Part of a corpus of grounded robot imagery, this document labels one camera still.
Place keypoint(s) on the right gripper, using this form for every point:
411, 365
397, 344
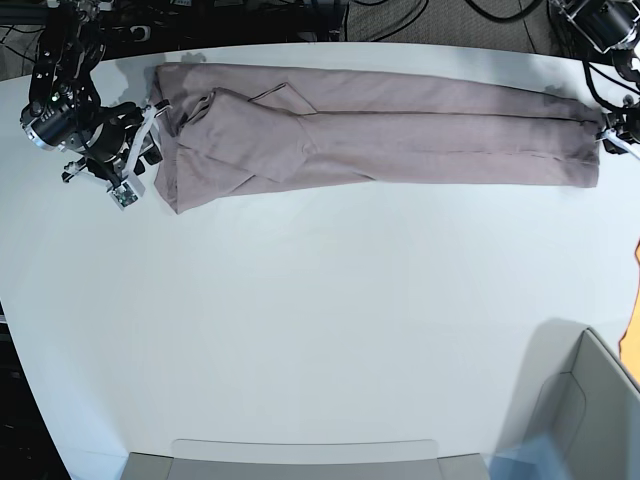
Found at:
103, 137

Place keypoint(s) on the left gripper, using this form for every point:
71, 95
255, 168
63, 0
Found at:
626, 128

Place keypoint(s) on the mauve T-shirt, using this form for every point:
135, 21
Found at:
236, 130

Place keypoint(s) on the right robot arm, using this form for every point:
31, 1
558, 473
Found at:
64, 109

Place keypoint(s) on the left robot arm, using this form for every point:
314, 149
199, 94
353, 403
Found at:
610, 28

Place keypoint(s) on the orange object at edge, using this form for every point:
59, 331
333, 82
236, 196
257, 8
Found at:
628, 345

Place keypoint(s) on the grey plastic bin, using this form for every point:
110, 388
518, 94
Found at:
586, 422

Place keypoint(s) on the blue translucent object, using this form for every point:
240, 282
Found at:
525, 457

